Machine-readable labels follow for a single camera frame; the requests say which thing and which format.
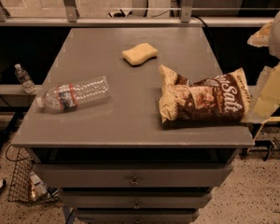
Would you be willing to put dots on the yellow sponge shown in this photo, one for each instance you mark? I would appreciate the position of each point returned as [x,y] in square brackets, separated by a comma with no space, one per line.
[139,54]

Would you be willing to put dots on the drawer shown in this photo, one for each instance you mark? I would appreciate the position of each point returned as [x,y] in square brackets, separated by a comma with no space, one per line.
[140,216]
[133,175]
[135,199]

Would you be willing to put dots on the bottom drawer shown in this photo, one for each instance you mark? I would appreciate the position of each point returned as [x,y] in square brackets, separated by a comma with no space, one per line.
[140,216]

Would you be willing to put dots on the metal railing frame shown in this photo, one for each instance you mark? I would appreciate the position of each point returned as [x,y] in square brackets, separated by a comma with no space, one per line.
[88,13]

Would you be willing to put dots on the clear plastic water bottle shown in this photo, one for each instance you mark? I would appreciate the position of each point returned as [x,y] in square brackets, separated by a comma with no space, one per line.
[71,95]

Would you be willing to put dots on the top drawer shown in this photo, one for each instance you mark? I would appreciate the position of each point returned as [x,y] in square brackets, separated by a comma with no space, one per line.
[133,175]

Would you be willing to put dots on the grey drawer cabinet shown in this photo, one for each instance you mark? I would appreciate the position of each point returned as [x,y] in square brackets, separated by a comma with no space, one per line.
[126,127]

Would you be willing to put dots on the grey side bench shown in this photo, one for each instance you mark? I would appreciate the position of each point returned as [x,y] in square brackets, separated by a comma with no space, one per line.
[14,95]

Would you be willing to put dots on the middle drawer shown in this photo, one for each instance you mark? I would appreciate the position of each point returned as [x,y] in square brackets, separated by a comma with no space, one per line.
[135,199]

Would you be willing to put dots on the small background water bottle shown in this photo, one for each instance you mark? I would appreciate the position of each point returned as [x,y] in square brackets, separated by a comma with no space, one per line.
[24,79]

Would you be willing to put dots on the brown chip bag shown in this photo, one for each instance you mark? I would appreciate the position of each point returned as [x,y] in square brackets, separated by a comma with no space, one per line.
[220,98]

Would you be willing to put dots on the wire basket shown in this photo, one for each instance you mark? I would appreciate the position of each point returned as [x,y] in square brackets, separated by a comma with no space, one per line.
[26,188]

